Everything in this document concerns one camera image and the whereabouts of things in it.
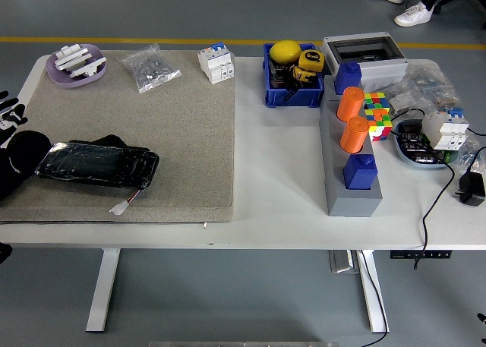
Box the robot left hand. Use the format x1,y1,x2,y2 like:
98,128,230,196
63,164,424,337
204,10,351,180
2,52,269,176
0,91,28,150

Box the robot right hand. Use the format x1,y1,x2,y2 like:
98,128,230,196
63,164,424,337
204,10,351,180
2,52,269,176
476,311,486,345

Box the black rag white print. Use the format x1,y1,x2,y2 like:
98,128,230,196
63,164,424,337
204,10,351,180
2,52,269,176
0,130,52,202

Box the black display panel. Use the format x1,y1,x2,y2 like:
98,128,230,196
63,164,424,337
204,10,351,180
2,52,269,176
34,134,160,191

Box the black table control panel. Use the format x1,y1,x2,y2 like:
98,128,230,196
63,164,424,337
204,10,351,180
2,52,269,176
390,250,453,260

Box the purple oval tray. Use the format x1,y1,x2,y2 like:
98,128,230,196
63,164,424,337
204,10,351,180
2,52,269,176
45,43,107,89

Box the white table leg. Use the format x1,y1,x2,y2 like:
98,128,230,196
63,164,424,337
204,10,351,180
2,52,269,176
85,248,122,333
356,249,389,333

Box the black power adapter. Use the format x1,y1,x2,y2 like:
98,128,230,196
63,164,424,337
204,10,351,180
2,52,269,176
454,146,486,207

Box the clear bag of screws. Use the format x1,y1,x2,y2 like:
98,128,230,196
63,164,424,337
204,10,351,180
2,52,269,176
118,43,182,95

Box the grey metal box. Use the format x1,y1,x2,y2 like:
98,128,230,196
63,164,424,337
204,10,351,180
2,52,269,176
328,250,360,275

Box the pale blue bowl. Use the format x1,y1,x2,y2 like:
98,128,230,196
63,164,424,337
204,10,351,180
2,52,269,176
392,118,462,170

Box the clear bag of parts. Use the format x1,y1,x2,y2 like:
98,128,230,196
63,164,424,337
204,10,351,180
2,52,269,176
451,128,485,177
387,63,456,116

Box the grey peg base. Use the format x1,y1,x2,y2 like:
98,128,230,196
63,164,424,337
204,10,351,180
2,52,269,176
318,75,383,217

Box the grey-brown mat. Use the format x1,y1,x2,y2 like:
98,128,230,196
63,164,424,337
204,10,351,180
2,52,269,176
0,49,236,225

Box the blue block peg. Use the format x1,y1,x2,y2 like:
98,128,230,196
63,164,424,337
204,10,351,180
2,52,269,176
342,153,380,191
333,61,362,96

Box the white circuit breaker blue toggles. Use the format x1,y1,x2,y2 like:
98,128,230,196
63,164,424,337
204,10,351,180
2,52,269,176
197,42,235,85
421,106,470,151

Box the dark electronic components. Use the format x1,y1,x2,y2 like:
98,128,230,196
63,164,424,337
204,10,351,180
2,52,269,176
398,121,446,164

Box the multicoloured puzzle cube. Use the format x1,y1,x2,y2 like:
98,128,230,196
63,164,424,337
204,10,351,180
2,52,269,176
362,92,393,142

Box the orange cylinder peg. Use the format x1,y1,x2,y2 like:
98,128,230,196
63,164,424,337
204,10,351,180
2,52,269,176
336,87,365,123
339,116,370,153

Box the dark module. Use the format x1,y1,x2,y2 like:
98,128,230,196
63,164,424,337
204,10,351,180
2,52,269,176
270,64,290,90

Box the yellow round dome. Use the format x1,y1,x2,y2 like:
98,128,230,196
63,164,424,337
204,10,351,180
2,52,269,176
269,39,303,65

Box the blue plastic bin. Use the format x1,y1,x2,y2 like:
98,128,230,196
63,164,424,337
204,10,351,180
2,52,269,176
263,43,326,109

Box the white plastic bracket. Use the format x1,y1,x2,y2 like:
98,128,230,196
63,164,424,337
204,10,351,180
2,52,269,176
55,43,83,60
56,49,93,70
67,57,107,78

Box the black floor cable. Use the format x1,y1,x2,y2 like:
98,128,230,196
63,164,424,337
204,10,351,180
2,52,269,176
358,250,389,347

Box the black cord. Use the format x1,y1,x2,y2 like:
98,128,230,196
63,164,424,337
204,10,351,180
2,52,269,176
390,109,456,270

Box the white plug red wires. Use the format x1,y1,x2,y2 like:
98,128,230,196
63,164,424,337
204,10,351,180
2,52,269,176
109,188,147,215

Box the grey enclosure box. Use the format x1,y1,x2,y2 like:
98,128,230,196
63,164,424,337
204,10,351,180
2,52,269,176
321,32,409,92

